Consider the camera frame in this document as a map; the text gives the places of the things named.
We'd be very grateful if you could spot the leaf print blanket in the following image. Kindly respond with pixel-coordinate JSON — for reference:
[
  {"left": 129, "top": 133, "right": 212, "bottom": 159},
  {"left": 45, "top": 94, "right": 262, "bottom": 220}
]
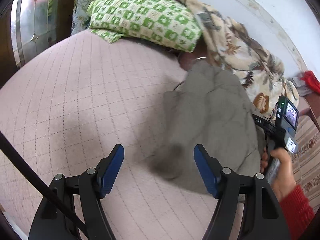
[{"left": 176, "top": 0, "right": 299, "bottom": 117}]

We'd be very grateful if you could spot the grey quilted hooded jacket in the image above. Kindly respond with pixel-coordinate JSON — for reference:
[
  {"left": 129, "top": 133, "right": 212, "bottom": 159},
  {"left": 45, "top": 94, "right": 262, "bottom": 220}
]
[{"left": 150, "top": 61, "right": 264, "bottom": 192}]

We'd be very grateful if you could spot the stained glass wooden door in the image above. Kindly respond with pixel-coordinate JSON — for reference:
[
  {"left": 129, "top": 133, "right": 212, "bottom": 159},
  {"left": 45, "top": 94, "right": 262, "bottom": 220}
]
[{"left": 1, "top": 0, "right": 74, "bottom": 85}]

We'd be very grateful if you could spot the pink brown headboard cushion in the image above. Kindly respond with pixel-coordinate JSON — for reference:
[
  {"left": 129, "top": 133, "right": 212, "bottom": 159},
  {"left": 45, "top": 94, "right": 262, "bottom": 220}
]
[{"left": 298, "top": 92, "right": 319, "bottom": 130}]

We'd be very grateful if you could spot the grey cloth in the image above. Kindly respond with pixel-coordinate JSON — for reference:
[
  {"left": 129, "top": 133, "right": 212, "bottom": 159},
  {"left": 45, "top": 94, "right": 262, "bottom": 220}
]
[{"left": 288, "top": 77, "right": 313, "bottom": 96}]

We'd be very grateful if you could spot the striped floral back cushion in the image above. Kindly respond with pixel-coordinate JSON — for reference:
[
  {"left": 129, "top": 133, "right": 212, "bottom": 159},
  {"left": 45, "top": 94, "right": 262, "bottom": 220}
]
[{"left": 292, "top": 116, "right": 320, "bottom": 211}]

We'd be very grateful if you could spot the green checked pillow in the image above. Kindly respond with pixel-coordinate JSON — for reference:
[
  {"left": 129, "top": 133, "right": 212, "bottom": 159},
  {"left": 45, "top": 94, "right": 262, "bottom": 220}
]
[{"left": 87, "top": 0, "right": 201, "bottom": 53}]

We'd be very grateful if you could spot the black diagonal cable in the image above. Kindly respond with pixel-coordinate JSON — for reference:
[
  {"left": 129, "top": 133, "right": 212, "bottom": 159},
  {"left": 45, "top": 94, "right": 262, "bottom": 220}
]
[{"left": 0, "top": 129, "right": 89, "bottom": 240}]

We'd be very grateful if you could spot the person's right hand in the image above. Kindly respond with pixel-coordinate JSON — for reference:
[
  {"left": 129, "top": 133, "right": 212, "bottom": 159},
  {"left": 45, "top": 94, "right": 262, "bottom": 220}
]
[{"left": 270, "top": 148, "right": 297, "bottom": 202}]

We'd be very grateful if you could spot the pink quilted mattress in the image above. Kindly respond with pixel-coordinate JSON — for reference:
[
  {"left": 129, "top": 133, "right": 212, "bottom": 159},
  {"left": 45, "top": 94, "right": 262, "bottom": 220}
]
[{"left": 1, "top": 31, "right": 216, "bottom": 239}]

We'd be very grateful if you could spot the red cloth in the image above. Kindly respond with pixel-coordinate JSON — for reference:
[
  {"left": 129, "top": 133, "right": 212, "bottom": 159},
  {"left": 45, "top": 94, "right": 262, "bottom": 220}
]
[{"left": 300, "top": 70, "right": 320, "bottom": 94}]

